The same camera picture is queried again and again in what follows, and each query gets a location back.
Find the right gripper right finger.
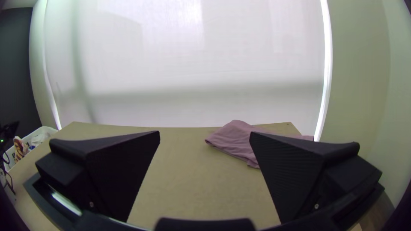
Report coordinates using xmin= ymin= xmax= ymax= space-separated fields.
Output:
xmin=249 ymin=130 xmax=383 ymax=225

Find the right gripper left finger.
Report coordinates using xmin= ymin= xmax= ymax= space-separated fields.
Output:
xmin=34 ymin=130 xmax=161 ymax=223

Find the mauve t-shirt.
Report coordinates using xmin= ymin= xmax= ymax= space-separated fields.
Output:
xmin=204 ymin=119 xmax=315 ymax=169

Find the white laundry basket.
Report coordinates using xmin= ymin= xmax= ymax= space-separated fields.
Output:
xmin=2 ymin=125 xmax=59 ymax=171

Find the heap of clothes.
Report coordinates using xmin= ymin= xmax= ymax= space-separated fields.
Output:
xmin=12 ymin=134 xmax=44 ymax=163

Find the black cable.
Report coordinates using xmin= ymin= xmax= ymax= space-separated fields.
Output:
xmin=1 ymin=151 xmax=17 ymax=195

